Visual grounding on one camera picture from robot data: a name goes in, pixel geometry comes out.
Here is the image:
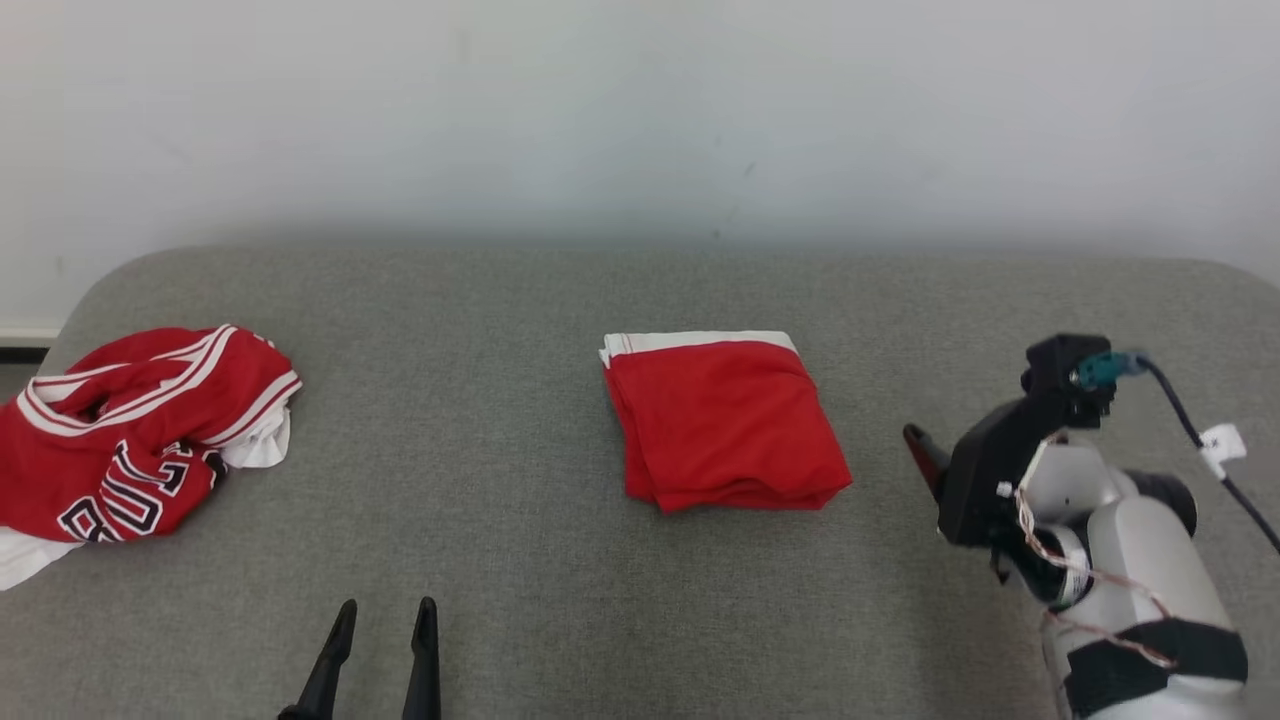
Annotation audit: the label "black right camera cable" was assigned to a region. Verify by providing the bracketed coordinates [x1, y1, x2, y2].
[1138, 358, 1280, 553]

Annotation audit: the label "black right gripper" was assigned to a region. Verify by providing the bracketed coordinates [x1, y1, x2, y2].
[902, 396, 1063, 547]

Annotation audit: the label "red shorts with white trim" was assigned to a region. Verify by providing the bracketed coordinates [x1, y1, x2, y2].
[599, 330, 854, 514]

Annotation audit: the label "teal right camera connector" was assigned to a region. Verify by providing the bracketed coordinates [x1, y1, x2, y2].
[1073, 350, 1151, 392]

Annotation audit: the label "red white basketball jersey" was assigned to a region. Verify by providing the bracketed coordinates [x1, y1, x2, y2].
[0, 324, 303, 591]

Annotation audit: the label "wall baseboard strip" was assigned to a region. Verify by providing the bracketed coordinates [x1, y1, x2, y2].
[0, 325, 61, 364]

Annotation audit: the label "thin red white wire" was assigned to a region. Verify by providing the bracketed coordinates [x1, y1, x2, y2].
[1012, 430, 1179, 671]

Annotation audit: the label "white right cable label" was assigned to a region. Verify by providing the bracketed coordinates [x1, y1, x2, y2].
[1199, 424, 1248, 480]

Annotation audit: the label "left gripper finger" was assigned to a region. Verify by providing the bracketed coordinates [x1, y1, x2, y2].
[403, 597, 442, 720]
[280, 600, 358, 720]

